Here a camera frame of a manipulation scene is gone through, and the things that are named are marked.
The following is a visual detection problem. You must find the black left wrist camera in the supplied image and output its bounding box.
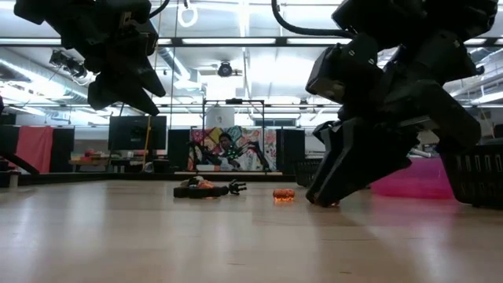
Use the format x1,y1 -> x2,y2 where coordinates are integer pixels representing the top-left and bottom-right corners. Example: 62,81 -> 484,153
117,11 -> 159,58

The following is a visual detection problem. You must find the black overhead camera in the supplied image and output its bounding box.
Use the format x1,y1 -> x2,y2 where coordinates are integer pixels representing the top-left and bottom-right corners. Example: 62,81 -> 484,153
217,61 -> 234,78

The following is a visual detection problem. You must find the colourful patterned backdrop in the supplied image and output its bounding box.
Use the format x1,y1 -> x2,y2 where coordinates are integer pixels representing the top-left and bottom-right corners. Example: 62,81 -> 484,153
188,125 -> 278,172

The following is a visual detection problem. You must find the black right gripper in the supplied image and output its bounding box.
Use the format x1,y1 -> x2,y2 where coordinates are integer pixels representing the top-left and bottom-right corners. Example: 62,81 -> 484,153
306,72 -> 483,206

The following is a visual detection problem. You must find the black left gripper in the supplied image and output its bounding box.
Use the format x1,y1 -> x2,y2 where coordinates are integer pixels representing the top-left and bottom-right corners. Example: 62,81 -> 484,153
82,35 -> 167,116

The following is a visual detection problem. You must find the white container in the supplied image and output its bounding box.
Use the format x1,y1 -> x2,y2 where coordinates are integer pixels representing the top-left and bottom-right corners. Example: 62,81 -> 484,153
205,106 -> 236,129

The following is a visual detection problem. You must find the person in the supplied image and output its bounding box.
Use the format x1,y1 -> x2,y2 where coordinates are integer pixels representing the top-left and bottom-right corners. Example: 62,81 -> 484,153
214,132 -> 244,171

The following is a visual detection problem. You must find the black partition panel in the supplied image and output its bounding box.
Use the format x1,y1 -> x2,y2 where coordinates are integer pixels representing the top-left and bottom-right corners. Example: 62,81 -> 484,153
276,128 -> 307,175
50,126 -> 75,174
0,124 -> 19,156
167,128 -> 192,172

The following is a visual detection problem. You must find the black right camera cable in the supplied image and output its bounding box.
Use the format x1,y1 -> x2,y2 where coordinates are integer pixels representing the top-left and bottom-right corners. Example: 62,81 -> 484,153
270,0 -> 354,39

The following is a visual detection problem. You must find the pink plastic bowl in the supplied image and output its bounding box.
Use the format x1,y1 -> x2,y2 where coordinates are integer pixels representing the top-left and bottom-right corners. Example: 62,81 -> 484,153
367,155 -> 455,200

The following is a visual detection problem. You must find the black slotted plastic basket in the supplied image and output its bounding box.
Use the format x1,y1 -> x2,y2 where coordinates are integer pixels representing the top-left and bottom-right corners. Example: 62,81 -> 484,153
294,156 -> 329,188
433,144 -> 503,209

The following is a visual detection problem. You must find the black overhead light beam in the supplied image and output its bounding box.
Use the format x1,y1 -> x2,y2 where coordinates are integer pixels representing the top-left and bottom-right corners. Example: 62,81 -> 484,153
0,36 -> 503,49

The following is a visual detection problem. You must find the black camera cable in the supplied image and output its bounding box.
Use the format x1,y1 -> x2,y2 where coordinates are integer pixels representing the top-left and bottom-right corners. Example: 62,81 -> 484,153
270,0 -> 354,39
149,0 -> 171,19

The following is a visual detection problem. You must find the white pipe object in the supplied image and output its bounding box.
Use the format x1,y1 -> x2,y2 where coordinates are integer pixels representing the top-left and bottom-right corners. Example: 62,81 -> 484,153
408,147 -> 432,159

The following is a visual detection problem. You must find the red cloth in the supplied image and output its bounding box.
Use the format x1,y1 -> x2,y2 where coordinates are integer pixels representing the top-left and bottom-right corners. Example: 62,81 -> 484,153
15,125 -> 54,175

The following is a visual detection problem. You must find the black metal table frame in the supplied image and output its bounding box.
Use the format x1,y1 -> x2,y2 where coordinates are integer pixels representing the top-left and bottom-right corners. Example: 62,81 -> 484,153
0,171 -> 299,189

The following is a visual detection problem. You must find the black monitor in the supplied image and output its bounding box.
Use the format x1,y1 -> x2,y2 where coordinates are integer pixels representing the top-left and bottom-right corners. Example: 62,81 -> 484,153
108,115 -> 168,152

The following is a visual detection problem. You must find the black left camera cable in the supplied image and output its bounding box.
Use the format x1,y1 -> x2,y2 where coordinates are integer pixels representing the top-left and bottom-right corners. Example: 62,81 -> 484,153
149,0 -> 171,19

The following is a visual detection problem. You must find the black background rig frame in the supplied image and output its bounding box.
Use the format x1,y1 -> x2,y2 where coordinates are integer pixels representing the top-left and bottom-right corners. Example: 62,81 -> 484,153
201,97 -> 266,172

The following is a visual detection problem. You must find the white cable ring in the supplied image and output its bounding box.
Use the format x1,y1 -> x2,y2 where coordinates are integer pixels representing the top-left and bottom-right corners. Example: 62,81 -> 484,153
177,2 -> 199,29

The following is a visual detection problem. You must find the cluttered background table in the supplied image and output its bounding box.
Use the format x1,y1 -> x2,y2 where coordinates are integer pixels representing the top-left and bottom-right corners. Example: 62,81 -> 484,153
68,148 -> 115,174

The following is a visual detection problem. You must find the yellow pole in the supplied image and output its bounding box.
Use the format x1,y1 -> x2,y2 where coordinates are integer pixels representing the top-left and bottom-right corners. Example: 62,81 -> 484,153
141,23 -> 160,166

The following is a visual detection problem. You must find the black slanted rod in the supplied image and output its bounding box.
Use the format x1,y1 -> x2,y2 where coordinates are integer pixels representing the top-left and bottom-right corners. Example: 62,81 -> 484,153
0,151 -> 40,175

